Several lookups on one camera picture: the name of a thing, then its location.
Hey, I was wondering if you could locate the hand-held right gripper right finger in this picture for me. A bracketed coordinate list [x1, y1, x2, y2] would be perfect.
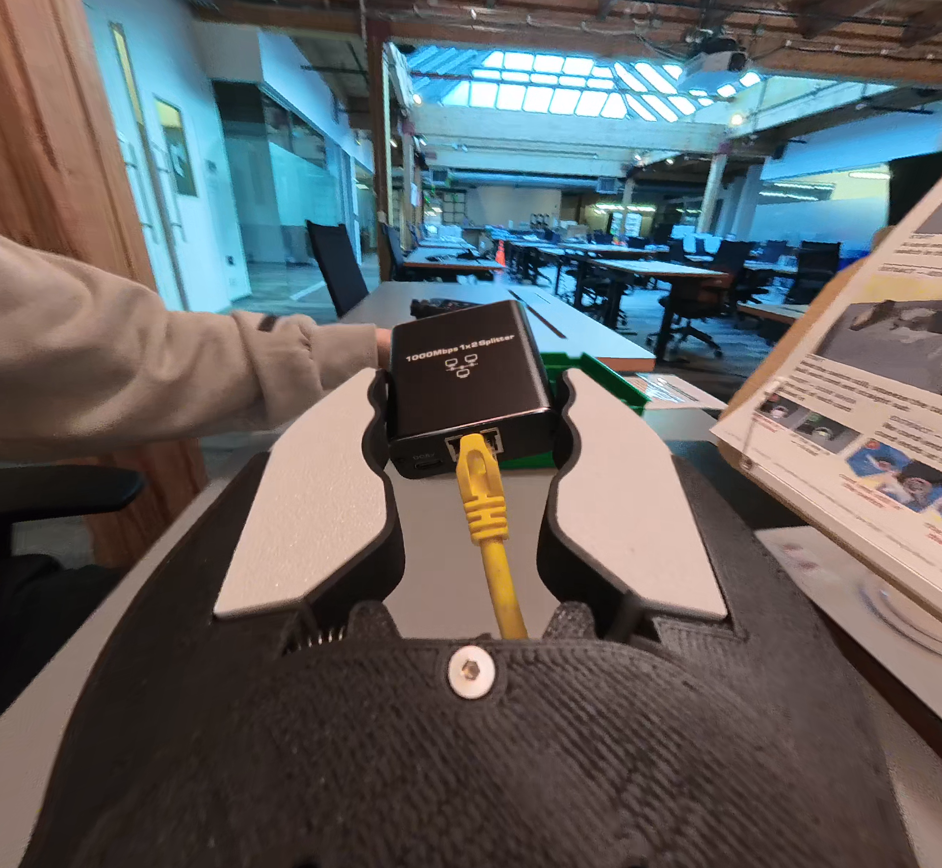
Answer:
[537, 368, 730, 626]

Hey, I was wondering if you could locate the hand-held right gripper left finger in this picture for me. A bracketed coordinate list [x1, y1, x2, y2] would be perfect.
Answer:
[213, 368, 406, 622]

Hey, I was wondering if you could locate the black ethernet splitter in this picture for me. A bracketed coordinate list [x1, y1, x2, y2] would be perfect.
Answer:
[388, 300, 558, 480]

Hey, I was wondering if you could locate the green plastic bin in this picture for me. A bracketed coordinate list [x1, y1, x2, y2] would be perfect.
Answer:
[508, 351, 649, 472]

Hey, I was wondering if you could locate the yellow cable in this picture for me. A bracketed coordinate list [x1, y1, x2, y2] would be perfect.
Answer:
[456, 434, 529, 641]

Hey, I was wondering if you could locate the person's left forearm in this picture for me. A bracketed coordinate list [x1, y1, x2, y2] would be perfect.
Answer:
[0, 235, 380, 460]

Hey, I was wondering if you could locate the black office chair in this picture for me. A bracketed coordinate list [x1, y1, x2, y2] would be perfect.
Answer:
[658, 242, 752, 361]
[305, 220, 369, 317]

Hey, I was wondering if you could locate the white paper label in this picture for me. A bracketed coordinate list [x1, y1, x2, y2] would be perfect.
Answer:
[633, 371, 728, 413]

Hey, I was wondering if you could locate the grey table with wooden edge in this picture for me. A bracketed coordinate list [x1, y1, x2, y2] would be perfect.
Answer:
[589, 259, 726, 361]
[339, 281, 656, 373]

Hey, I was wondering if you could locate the white stand base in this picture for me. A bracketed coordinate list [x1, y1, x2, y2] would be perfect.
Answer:
[758, 526, 942, 692]

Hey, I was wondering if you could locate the instruction sheet on stand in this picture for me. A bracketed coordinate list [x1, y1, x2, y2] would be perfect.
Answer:
[717, 261, 942, 622]

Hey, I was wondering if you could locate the printed instruction sheet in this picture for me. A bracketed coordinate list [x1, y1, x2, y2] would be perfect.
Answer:
[710, 180, 942, 615]

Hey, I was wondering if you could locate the white ceiling projector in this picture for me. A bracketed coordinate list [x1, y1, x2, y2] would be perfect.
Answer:
[677, 36, 748, 95]

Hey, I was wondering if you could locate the wooden post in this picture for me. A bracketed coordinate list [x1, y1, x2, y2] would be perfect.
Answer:
[0, 0, 207, 567]

